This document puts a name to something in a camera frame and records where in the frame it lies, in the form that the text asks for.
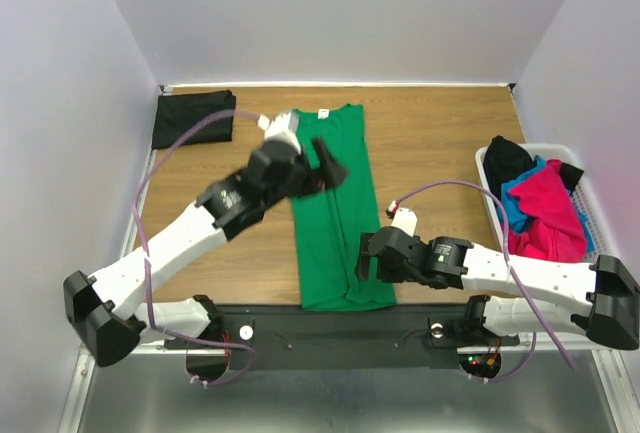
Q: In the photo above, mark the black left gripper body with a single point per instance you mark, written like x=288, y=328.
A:
x=304, y=184

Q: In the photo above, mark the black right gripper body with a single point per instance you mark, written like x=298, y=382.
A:
x=373, y=257

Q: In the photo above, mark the green t shirt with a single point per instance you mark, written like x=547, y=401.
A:
x=328, y=225

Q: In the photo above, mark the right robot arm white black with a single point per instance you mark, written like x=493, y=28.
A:
x=599, y=300

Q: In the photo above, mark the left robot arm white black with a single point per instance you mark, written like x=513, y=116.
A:
x=110, y=310

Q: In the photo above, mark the silver knob on plate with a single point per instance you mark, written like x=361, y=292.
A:
x=437, y=330

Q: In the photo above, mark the folded black t shirt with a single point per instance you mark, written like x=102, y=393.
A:
x=176, y=114

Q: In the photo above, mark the blue t shirt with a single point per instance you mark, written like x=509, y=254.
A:
x=515, y=193

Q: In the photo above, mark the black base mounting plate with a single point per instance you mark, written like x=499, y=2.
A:
x=286, y=337

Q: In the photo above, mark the black t shirt in basket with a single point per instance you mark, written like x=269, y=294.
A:
x=506, y=161

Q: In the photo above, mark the white knob on plate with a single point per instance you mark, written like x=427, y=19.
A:
x=246, y=332

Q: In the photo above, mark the white plastic laundry basket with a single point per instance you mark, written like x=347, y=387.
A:
x=583, y=198

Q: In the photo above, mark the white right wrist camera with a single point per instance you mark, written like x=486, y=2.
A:
x=402, y=218

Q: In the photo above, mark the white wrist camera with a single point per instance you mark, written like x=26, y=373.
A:
x=402, y=218
x=281, y=128

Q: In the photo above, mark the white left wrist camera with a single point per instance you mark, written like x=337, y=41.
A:
x=281, y=128

